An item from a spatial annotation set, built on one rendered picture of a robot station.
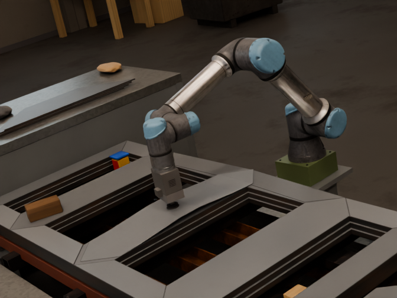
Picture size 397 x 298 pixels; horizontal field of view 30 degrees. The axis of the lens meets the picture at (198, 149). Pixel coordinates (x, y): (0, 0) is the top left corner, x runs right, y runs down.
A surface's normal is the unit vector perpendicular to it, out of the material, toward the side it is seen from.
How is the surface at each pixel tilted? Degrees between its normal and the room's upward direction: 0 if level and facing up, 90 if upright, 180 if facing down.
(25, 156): 90
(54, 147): 90
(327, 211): 0
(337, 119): 95
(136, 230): 5
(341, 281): 0
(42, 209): 90
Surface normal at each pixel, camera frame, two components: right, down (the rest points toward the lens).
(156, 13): -0.69, 0.37
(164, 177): 0.47, 0.22
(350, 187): -0.19, -0.92
